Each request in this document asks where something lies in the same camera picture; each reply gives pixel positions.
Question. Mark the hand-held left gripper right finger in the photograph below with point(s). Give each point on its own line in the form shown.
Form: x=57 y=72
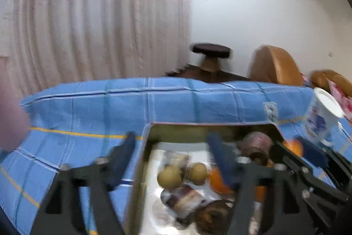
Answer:
x=222 y=160

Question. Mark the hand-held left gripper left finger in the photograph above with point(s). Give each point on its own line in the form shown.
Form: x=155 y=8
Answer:
x=125 y=158

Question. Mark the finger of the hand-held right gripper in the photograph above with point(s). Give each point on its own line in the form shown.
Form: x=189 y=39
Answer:
x=280 y=152
x=313 y=153

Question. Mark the medium orange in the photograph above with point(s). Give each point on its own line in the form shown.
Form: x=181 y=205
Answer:
x=293 y=147

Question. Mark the brown donut top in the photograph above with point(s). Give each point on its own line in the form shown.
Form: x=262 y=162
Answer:
x=254 y=142

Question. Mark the brown donut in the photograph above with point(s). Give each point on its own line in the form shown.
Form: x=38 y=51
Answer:
x=254 y=142
x=213 y=214

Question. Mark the gold metal tin box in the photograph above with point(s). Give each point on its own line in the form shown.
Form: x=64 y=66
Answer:
x=192 y=130

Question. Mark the large orange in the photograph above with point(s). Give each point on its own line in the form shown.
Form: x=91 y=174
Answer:
x=216 y=182

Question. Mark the yellow-green round fruit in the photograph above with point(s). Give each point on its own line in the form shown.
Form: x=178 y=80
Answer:
x=169 y=175
x=197 y=173

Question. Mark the white printed mug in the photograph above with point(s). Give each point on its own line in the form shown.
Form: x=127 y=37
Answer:
x=319 y=116

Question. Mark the brown donut bottom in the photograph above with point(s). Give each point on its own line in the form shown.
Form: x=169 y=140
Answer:
x=213 y=214

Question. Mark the wrapped dark snack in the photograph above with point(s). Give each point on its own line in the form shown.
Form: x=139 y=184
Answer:
x=183 y=199

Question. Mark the pink printed bag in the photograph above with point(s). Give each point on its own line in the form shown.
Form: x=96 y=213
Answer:
x=342 y=98

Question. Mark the blue plaid blanket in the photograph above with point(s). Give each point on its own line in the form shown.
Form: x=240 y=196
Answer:
x=82 y=108

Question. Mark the dark round stool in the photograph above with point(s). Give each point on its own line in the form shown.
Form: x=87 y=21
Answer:
x=210 y=50

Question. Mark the beige floral curtain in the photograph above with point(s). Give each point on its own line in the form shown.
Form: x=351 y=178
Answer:
x=96 y=17

